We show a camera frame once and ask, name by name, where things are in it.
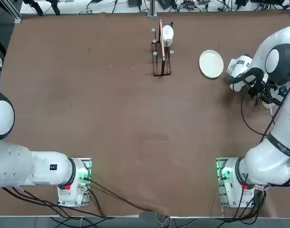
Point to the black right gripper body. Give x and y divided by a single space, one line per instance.
254 90

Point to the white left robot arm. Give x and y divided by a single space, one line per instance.
16 166

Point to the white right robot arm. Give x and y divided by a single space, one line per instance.
277 161

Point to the white round plate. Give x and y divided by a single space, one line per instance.
211 63

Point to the small black power adapter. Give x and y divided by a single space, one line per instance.
241 2

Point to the black device red connectors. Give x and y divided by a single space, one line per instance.
188 2

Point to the dark power adapter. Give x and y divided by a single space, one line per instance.
166 3

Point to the small grey device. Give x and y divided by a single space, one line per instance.
134 3

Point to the black tripod leg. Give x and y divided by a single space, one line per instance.
34 7
55 7

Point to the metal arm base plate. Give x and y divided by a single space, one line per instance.
89 164
218 166

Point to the upright camera post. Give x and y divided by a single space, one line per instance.
152 8

